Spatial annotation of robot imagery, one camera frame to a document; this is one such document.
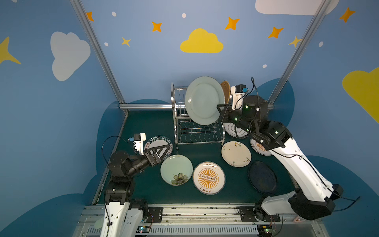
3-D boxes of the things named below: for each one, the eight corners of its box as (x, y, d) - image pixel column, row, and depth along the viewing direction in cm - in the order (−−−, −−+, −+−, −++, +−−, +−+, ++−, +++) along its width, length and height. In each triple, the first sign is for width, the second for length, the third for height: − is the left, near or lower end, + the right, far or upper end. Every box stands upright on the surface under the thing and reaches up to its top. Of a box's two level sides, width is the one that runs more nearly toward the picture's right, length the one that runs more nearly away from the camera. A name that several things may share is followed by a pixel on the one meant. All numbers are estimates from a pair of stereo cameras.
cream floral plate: (223, 167, 94) (224, 165, 92) (220, 142, 105) (220, 141, 103) (253, 167, 94) (254, 165, 92) (246, 143, 105) (247, 141, 103)
